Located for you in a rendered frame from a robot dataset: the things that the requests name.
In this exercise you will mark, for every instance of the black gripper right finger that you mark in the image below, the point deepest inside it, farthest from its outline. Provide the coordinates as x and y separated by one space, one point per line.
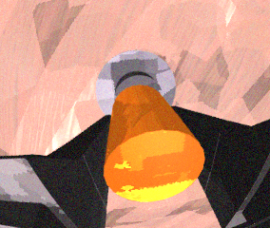
236 159

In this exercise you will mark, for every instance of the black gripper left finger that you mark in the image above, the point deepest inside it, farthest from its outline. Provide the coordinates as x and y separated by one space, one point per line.
70 181

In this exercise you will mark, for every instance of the orange knob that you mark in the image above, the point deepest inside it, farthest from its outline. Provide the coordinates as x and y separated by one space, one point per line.
151 155

